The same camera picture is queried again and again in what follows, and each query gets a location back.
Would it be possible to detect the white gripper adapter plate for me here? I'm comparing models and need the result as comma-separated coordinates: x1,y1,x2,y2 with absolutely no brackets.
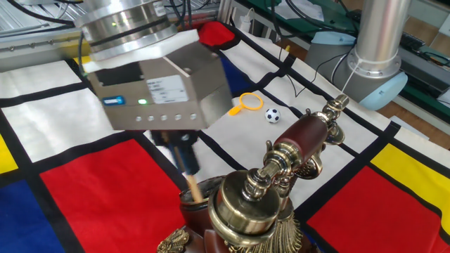
81,29,202,74

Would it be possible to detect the silver Schunk gripper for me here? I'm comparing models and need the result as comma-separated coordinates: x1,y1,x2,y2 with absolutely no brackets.
86,41,233,176

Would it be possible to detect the small toy soccer ball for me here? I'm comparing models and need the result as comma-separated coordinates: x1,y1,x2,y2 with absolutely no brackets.
264,108,282,124

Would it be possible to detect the white plastic sheet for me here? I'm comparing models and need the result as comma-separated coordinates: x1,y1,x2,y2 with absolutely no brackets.
269,0,325,22

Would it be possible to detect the antique brown brass phone base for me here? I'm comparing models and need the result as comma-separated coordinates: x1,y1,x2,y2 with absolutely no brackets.
156,140,324,253

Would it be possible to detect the white power plug adapter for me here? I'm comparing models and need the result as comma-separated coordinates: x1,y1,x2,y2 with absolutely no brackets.
238,7,257,34

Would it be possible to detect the thin wooden stick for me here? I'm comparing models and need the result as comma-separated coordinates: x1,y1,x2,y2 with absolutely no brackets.
174,145,204,204

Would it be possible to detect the yellow toy magnifier ring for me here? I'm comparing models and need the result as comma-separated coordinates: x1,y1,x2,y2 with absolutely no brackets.
227,91,264,117

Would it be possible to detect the brown brass phone handset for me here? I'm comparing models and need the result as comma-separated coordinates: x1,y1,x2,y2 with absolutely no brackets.
207,93,350,247

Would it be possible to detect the aluminium frame post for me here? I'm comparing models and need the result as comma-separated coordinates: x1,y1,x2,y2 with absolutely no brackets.
217,0,235,22

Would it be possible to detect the silver force torque sensor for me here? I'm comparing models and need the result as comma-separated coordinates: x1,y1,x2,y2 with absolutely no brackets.
73,0,179,53

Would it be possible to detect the colour block patterned tablecloth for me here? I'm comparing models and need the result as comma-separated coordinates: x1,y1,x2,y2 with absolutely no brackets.
0,20,450,253

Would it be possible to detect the thin black wire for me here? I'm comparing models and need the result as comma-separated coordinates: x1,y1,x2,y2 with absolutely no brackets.
286,52,352,98

